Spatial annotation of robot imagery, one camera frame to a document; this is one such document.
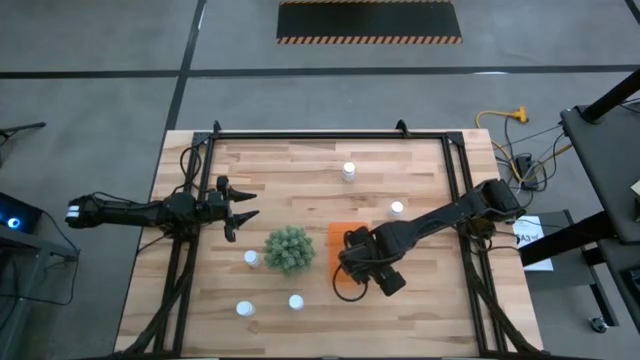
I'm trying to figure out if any orange plastic basket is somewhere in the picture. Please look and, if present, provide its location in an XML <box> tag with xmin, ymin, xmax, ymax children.
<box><xmin>327</xmin><ymin>221</ymin><xmax>374</xmax><ymax>289</ymax></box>

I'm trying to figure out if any black aluminium frame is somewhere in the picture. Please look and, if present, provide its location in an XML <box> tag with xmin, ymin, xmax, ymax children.
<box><xmin>114</xmin><ymin>128</ymin><xmax>542</xmax><ymax>360</ymax></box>

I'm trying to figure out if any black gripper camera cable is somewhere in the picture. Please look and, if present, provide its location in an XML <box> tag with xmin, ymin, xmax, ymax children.
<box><xmin>331</xmin><ymin>263</ymin><xmax>372</xmax><ymax>303</ymax></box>

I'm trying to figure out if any black upright pole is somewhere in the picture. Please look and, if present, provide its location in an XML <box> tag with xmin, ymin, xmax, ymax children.
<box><xmin>579</xmin><ymin>67</ymin><xmax>640</xmax><ymax>124</ymax></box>

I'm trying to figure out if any black hazard-striped floor mat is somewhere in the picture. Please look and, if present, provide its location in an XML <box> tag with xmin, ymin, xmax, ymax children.
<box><xmin>276</xmin><ymin>0</ymin><xmax>464</xmax><ymax>45</ymax></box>

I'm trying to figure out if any grey metal stand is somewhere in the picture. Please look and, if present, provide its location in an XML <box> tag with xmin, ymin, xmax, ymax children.
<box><xmin>0</xmin><ymin>232</ymin><xmax>81</xmax><ymax>360</ymax></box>

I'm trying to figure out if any yellow extension cord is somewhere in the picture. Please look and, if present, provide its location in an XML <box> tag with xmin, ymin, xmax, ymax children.
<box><xmin>474</xmin><ymin>105</ymin><xmax>530</xmax><ymax>184</ymax></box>

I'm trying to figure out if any black tripod leg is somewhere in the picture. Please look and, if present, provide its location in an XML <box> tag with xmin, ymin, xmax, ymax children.
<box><xmin>0</xmin><ymin>122</ymin><xmax>47</xmax><ymax>166</ymax></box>

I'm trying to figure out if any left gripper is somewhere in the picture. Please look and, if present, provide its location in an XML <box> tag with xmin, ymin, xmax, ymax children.
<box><xmin>205</xmin><ymin>175</ymin><xmax>261</xmax><ymax>244</ymax></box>

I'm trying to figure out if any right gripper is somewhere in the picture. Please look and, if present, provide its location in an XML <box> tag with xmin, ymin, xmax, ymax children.
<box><xmin>337</xmin><ymin>225</ymin><xmax>407</xmax><ymax>297</ymax></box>

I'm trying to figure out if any white paper sheet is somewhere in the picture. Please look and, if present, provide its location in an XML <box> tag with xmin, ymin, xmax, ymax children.
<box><xmin>512</xmin><ymin>214</ymin><xmax>555</xmax><ymax>272</ymax></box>

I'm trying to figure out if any black device with blue light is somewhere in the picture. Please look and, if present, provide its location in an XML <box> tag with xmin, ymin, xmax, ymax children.
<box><xmin>0</xmin><ymin>192</ymin><xmax>44</xmax><ymax>235</ymax></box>

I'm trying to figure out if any black side table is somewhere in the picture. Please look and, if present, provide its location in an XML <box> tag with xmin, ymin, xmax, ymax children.
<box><xmin>519</xmin><ymin>102</ymin><xmax>640</xmax><ymax>334</ymax></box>

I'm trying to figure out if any green succulent plant in pot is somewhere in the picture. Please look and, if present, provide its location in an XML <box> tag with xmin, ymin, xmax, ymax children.
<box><xmin>262</xmin><ymin>225</ymin><xmax>317</xmax><ymax>276</ymax></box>

